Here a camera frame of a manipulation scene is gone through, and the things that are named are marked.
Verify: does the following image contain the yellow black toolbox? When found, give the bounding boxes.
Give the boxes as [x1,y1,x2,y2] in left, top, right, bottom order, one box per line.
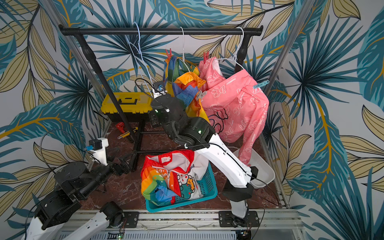
[101,92,152,122]

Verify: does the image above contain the red clothespin on pink jacket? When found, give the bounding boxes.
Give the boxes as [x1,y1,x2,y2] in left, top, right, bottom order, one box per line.
[203,51,210,64]

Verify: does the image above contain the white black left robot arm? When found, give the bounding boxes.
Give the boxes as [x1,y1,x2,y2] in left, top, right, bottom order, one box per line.
[22,156,139,240]

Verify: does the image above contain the teal clothespin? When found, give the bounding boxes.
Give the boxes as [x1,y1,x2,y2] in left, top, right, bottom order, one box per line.
[253,80,270,89]

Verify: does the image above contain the black clothes rack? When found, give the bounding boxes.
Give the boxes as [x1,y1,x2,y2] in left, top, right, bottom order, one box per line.
[59,24,264,172]

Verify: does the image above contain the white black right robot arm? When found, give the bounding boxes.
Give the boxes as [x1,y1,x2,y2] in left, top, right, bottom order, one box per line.
[149,81,259,226]

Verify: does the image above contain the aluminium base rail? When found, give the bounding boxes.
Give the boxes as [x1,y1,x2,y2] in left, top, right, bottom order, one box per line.
[44,208,307,240]

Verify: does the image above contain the white wire hanger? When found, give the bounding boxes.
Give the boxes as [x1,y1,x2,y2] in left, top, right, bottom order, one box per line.
[180,27,191,72]
[217,27,252,73]

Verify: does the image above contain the rainbow striped jacket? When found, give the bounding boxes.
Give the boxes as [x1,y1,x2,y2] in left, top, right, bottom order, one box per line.
[163,56,209,121]

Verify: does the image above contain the pink hooded jacket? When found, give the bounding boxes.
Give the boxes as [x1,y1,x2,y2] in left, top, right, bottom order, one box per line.
[198,57,269,165]

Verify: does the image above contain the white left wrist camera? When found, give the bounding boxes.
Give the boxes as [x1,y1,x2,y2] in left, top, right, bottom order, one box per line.
[86,138,109,166]

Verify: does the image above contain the red handled tool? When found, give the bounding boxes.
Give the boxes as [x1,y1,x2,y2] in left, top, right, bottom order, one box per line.
[116,122,126,134]

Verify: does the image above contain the grey clothespin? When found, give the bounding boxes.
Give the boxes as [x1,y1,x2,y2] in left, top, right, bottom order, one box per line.
[196,91,207,101]

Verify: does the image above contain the red clothespin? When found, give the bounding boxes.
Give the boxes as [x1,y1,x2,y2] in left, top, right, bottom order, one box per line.
[165,49,173,60]
[203,51,210,64]

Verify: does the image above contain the yellow handled tool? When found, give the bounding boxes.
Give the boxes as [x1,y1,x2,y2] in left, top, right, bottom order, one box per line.
[118,127,138,139]

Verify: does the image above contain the white plastic tray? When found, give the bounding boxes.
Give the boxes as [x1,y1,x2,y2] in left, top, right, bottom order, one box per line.
[249,149,276,189]

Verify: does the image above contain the light blue wire hanger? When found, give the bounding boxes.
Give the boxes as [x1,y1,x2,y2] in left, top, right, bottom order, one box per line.
[123,21,155,95]

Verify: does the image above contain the red rainbow kids jacket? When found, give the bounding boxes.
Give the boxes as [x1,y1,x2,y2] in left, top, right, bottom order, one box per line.
[141,150,209,207]

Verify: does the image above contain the teal plastic basket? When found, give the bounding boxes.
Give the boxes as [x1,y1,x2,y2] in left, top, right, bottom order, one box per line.
[146,164,218,213]

